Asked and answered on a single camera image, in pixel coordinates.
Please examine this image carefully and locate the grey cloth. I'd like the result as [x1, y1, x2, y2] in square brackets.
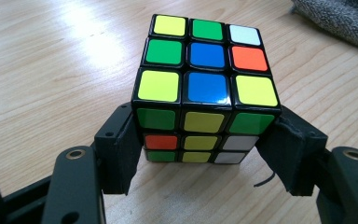
[290, 0, 358, 55]

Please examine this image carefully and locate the multicoloured puzzle cube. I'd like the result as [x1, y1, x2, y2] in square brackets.
[131, 13, 282, 165]

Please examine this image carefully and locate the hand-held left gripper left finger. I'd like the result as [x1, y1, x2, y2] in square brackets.
[93, 102, 143, 196]

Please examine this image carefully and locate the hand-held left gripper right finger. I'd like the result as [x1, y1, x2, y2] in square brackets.
[255, 105, 329, 197]

